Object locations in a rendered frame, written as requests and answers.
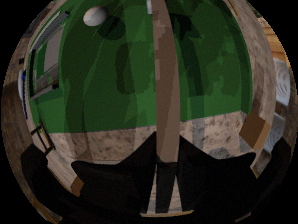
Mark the beige ball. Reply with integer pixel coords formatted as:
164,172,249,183
84,6,109,27

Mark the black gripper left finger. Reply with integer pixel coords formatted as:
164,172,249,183
71,132,157,213

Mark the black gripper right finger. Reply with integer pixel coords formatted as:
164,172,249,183
176,135,257,212

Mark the green putting mat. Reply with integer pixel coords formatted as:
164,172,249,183
29,0,242,133

